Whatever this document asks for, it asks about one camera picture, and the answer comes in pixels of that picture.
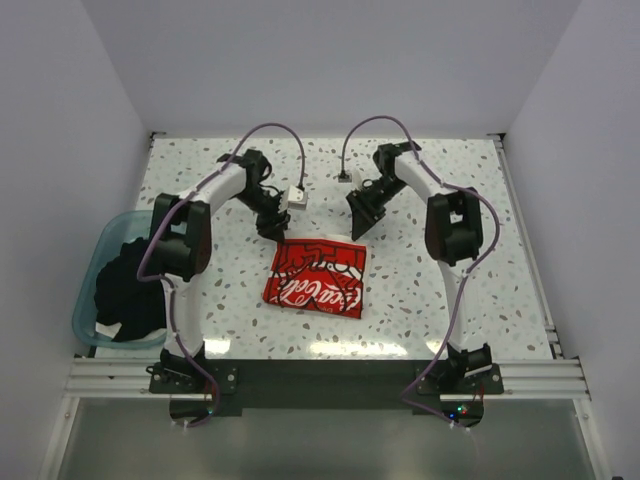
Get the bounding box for blue plastic basket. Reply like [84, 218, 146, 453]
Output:
[71, 210, 165, 351]

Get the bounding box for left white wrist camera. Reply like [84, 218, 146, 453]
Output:
[279, 185, 308, 212]

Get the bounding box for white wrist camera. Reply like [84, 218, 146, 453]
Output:
[279, 185, 308, 212]
[338, 169, 365, 190]

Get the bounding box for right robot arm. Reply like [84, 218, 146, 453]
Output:
[346, 141, 500, 360]

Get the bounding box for black clothes in basket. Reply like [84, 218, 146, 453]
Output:
[94, 237, 166, 343]

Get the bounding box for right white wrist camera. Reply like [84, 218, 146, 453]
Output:
[338, 169, 365, 190]

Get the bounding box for white t-shirt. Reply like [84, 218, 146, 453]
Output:
[263, 238, 369, 320]

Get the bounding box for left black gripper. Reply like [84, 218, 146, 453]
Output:
[234, 186, 291, 244]

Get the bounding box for aluminium frame rail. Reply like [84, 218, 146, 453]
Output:
[64, 358, 591, 400]

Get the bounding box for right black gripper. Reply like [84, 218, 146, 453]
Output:
[346, 176, 407, 241]

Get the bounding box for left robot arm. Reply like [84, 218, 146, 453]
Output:
[143, 149, 290, 392]

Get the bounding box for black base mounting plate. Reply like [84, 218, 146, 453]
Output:
[146, 356, 505, 426]

